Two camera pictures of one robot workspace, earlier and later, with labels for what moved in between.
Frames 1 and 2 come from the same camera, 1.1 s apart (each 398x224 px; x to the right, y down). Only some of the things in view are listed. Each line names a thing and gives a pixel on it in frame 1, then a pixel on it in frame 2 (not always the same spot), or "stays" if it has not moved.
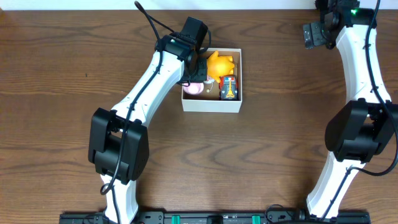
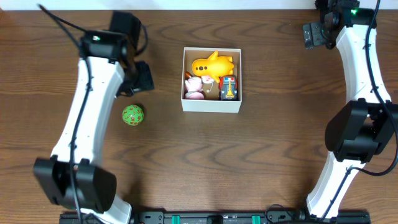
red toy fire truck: x=228 y=88 stays
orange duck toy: x=218 y=66 stays
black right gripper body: x=318 y=30 stays
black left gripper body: x=200 y=70 to x=142 y=78
